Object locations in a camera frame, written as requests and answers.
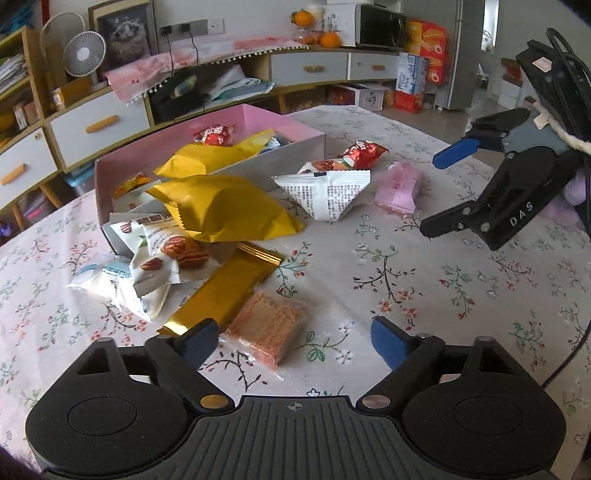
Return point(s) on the framed cat picture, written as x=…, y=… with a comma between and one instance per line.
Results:
x=128, y=28

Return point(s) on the pecan kernel snack bag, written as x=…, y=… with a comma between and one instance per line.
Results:
x=162, y=252

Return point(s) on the pink wafer pack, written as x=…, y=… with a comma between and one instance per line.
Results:
x=265, y=328

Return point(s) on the orange white cookie pack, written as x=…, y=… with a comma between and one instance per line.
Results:
x=137, y=183

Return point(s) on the yellow cake snack pack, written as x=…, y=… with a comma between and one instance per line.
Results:
x=274, y=141

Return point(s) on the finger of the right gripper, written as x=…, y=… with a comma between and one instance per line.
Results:
x=454, y=219
x=455, y=153

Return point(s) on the orange fruit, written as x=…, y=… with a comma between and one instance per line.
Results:
x=330, y=39
x=302, y=19

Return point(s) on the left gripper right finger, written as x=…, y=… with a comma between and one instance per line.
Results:
x=412, y=363

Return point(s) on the pink cloth cover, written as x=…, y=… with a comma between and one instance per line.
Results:
x=134, y=80

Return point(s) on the white microwave oven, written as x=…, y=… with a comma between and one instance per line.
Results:
x=366, y=25

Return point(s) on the white blue snack pack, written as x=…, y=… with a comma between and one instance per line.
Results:
x=109, y=278

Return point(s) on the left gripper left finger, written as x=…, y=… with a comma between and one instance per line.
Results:
x=176, y=361

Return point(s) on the purple gloved right hand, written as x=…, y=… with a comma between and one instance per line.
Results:
x=568, y=208

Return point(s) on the gold brown snack bar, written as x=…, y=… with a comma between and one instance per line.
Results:
x=225, y=293

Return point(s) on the white desk fan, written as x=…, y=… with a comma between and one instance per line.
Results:
x=83, y=56

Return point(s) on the large yellow snack bag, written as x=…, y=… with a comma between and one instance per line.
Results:
x=222, y=208

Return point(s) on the red snack pack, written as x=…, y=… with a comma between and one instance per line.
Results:
x=363, y=155
x=215, y=135

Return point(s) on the pink cardboard box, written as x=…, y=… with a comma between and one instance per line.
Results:
x=148, y=153

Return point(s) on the wooden white drawer cabinet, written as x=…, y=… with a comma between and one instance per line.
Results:
x=60, y=141

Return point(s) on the white triangular nut bag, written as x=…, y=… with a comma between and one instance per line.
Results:
x=325, y=189

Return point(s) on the pink snack pack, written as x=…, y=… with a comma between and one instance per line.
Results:
x=398, y=188

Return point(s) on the cream white snack pack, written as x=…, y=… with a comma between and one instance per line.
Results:
x=140, y=202

